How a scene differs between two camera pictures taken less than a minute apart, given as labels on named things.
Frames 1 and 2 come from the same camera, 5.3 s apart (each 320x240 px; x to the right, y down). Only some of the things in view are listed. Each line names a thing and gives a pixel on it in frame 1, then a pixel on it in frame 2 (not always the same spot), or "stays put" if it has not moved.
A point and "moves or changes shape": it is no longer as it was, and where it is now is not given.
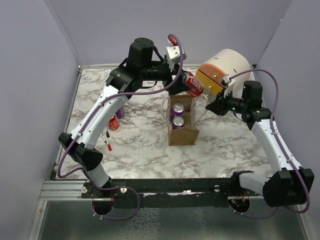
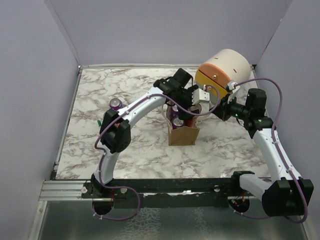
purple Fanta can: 177,122 stays put
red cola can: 196,86 moves or changes shape
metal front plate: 62,214 stays put
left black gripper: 181,84 to 183,114
